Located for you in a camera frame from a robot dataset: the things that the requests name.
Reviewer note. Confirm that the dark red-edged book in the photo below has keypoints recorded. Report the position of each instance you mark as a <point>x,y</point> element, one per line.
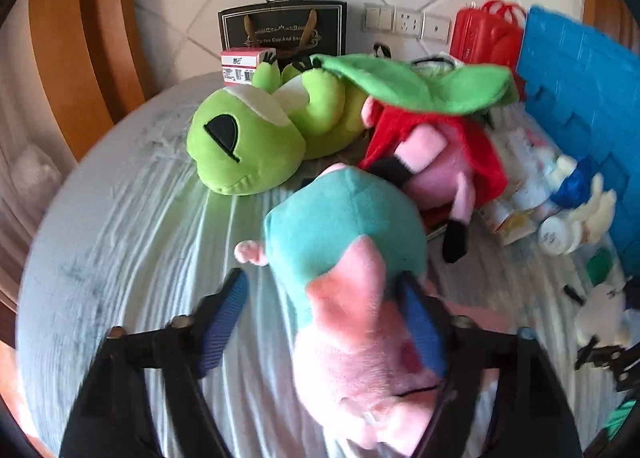
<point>436,222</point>

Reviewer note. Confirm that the blue plastic crate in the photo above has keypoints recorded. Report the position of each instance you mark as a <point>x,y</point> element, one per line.
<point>575,77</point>

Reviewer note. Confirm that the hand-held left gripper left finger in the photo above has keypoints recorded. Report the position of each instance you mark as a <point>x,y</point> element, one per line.
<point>225,323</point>

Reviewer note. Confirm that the white plush toy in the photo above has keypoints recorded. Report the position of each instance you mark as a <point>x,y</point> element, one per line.
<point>600,313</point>

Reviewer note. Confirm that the small pink white box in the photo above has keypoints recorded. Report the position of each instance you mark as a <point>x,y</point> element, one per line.
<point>240,65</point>

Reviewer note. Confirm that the black pen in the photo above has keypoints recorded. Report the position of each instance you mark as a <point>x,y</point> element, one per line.
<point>573,294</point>

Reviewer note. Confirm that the black gift box with flask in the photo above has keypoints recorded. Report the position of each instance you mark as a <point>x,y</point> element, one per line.
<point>285,27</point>

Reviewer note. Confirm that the pink pig plush teal shirt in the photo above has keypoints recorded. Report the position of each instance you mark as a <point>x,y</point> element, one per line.
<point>345,218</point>

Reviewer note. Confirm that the white plastic bottle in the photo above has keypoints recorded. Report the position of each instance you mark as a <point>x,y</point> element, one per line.
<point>557,235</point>

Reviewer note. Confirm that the green leaf plush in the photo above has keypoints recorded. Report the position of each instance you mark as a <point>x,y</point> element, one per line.
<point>425,82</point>

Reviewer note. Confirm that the white wall switch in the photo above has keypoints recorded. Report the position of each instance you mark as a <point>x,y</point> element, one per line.
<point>379,16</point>

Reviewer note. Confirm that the pink pig plush red dress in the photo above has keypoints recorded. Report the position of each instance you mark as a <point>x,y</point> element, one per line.
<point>435,167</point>

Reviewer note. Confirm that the small green item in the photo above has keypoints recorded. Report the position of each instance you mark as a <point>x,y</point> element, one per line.
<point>600,265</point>

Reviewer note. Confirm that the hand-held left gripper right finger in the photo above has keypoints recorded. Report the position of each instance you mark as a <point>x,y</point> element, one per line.
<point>422,328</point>

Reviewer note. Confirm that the green frog plush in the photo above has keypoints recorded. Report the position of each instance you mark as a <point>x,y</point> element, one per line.
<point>235,147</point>

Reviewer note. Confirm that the grey cloth-covered desktop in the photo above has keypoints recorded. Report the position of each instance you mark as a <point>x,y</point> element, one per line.
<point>125,238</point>

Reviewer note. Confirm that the red plastic case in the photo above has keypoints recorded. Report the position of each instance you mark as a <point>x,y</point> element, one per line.
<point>480,37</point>

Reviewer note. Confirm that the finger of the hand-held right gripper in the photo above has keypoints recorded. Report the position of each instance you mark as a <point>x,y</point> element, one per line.
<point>607,355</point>

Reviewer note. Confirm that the cream plush toy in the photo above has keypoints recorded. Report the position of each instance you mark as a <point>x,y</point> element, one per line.
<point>597,208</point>

